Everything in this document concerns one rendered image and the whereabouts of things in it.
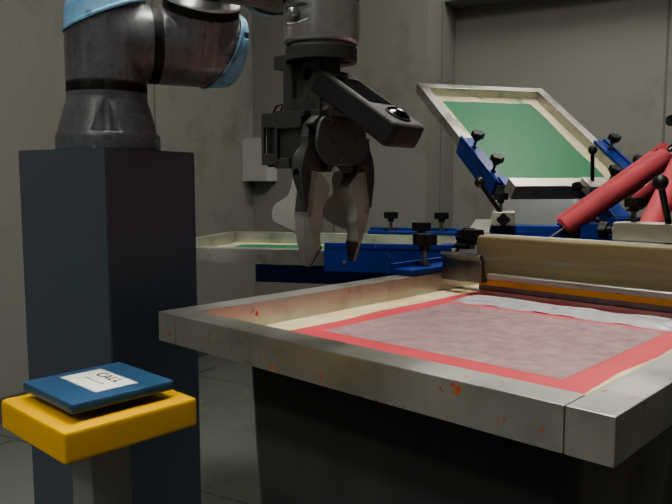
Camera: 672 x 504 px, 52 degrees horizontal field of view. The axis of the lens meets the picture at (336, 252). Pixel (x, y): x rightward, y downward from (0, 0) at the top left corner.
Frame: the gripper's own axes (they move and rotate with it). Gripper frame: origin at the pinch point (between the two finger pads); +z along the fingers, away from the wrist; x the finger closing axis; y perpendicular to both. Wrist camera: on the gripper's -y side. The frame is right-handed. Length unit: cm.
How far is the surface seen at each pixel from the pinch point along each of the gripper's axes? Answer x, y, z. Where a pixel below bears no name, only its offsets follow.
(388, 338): -17.7, 7.3, 13.0
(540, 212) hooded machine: -309, 133, 11
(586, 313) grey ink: -48.1, -5.6, 12.3
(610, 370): -22.0, -19.4, 12.8
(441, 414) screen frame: 2.4, -14.6, 12.6
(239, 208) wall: -262, 338, 14
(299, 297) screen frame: -19.2, 25.2, 10.0
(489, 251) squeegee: -57, 16, 5
